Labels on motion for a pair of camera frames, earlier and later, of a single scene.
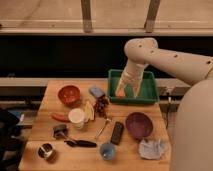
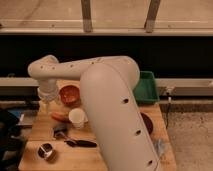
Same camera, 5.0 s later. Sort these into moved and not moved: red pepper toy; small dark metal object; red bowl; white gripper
Moved: white gripper
Not moved: small dark metal object; red pepper toy; red bowl
